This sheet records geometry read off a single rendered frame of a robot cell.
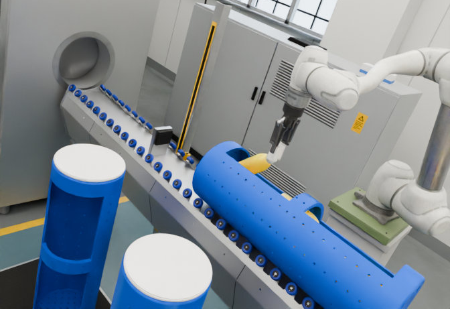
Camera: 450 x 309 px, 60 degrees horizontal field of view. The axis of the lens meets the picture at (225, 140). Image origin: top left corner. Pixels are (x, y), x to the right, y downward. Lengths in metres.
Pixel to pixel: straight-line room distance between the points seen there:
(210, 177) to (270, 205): 0.28
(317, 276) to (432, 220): 0.65
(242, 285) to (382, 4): 3.06
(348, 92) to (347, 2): 2.99
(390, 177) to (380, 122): 1.06
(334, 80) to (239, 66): 2.40
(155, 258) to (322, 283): 0.53
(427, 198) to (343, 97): 0.74
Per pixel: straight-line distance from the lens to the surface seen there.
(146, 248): 1.31
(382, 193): 1.97
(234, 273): 1.61
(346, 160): 3.10
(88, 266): 1.86
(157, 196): 1.87
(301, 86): 1.37
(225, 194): 1.53
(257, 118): 3.49
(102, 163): 1.68
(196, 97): 2.23
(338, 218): 2.02
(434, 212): 1.84
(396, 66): 1.60
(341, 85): 1.23
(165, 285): 1.22
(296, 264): 1.40
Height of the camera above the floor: 1.91
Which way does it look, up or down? 24 degrees down
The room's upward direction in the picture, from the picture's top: 18 degrees clockwise
